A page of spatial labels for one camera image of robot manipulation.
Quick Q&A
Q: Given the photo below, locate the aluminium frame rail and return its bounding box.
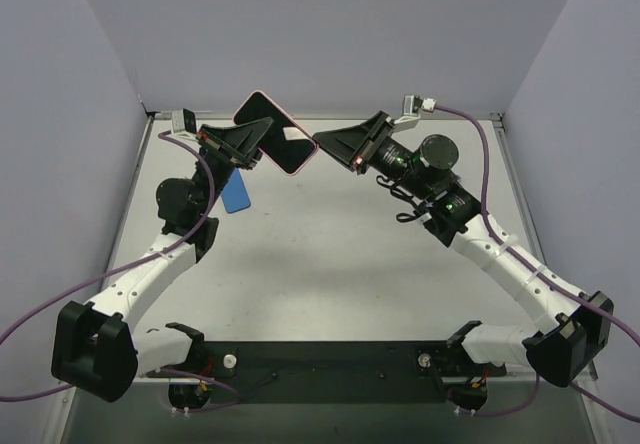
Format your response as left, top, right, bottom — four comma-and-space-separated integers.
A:
492, 113, 601, 383

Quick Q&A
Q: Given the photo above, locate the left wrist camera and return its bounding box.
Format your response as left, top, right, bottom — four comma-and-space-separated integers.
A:
171, 108, 198, 140

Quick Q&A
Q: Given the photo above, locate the blue phone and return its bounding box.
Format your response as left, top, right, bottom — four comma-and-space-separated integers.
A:
221, 170, 251, 214

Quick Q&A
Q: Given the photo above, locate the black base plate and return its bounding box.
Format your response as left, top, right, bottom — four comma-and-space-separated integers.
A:
166, 341, 506, 411

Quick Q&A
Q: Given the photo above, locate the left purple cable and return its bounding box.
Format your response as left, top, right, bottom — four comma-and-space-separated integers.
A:
0, 131, 241, 415

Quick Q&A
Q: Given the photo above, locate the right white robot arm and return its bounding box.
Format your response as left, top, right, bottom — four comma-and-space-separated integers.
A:
313, 112, 614, 388

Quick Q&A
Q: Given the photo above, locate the pink phone case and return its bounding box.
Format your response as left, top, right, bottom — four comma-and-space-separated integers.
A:
232, 90, 318, 176

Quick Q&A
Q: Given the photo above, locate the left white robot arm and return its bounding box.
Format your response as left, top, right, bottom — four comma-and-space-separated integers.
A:
51, 118, 274, 402

